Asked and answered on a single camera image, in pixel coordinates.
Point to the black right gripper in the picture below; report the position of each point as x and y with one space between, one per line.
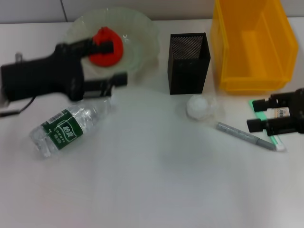
298 109

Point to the clear green-label water bottle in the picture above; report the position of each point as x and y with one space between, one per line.
64 128

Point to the black mesh pen holder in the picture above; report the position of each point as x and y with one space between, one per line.
187 71

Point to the grey marker pen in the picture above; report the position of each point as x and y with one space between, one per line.
240 134

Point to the yellow plastic bin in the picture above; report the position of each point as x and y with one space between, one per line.
249 47

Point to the beige eraser with barcode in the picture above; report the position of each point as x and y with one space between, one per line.
280 112

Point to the clear glass fruit plate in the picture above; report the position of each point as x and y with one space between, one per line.
140 35

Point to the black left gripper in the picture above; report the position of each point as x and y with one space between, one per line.
42 76

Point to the white paper ball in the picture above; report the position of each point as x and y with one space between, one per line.
198 108

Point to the red-orange toy orange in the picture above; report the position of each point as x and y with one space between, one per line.
111 59

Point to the green pen with white cap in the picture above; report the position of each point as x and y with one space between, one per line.
276 140

